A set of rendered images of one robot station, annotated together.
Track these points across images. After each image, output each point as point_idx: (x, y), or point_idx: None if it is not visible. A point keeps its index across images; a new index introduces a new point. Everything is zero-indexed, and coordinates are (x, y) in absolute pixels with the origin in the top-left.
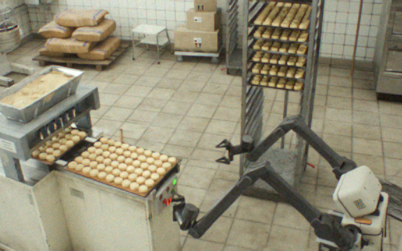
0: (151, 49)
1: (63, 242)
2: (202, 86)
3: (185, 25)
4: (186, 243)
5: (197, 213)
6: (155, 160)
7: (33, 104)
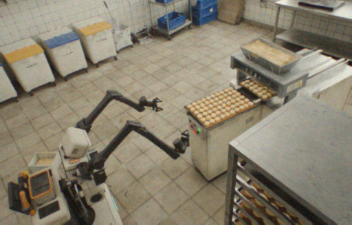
0: None
1: None
2: None
3: None
4: (223, 195)
5: (139, 100)
6: (214, 119)
7: (245, 49)
